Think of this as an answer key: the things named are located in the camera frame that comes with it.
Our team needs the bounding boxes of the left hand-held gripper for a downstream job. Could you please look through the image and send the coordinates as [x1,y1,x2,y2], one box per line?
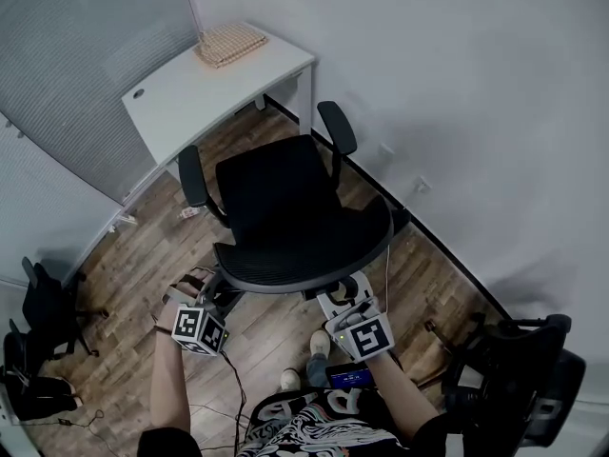
[163,266,231,358]

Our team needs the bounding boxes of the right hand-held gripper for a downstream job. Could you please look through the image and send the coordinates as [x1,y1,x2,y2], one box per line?
[315,272,396,365]

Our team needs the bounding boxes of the black mesh office chair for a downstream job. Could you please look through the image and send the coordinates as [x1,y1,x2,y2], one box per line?
[177,100,411,300]

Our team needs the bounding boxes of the person's left forearm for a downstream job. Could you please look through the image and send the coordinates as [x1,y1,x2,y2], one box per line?
[148,327,192,437]

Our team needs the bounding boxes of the person's right forearm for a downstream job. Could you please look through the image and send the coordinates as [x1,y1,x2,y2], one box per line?
[369,352,442,442]

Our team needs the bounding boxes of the black swivel chair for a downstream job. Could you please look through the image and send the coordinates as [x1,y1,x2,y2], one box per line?
[2,255,111,386]

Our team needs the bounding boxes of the black office chair with headrest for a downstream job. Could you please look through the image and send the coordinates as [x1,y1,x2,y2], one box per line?
[427,312,588,452]

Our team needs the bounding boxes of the person's right shoe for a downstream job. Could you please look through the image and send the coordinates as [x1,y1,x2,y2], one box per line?
[308,329,332,357]

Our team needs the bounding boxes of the black device with blue screen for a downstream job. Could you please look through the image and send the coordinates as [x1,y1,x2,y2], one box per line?
[324,362,376,390]

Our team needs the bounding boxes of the person's blue jeans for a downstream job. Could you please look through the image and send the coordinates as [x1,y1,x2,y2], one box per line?
[305,353,330,389]

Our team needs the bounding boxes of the black printed T-shirt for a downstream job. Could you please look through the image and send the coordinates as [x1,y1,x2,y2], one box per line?
[136,387,477,457]

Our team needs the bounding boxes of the white desk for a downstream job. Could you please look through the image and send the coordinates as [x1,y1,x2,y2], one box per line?
[120,21,316,207]

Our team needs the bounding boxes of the beige woven mat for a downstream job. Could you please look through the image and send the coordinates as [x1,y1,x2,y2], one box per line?
[191,22,270,70]

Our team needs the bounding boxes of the grey window blind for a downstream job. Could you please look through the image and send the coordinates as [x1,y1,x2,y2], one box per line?
[0,0,206,204]

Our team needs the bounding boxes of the thin white cable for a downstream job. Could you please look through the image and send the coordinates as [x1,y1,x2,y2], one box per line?
[383,244,392,313]

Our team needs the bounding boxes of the thin black cable with adapter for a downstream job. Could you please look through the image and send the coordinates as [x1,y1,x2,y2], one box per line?
[11,407,106,431]

